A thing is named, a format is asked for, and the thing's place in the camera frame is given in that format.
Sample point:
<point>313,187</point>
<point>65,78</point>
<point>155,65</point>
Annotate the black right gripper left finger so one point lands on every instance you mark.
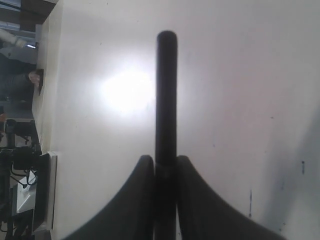
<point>130,214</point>

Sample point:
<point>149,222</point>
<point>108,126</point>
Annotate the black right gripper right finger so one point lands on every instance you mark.
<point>204,215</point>

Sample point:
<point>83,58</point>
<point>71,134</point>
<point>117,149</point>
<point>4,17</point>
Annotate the black paintbrush silver ferrule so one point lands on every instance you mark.
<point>166,135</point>

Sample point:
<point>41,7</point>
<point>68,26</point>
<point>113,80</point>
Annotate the black monitor on stand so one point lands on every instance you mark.
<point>44,208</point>

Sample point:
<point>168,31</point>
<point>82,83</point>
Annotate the person in dark jacket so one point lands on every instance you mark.
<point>17,78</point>

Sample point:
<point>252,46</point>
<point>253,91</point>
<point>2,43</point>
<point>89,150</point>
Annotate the black camera tripod equipment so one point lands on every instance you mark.
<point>18,163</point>

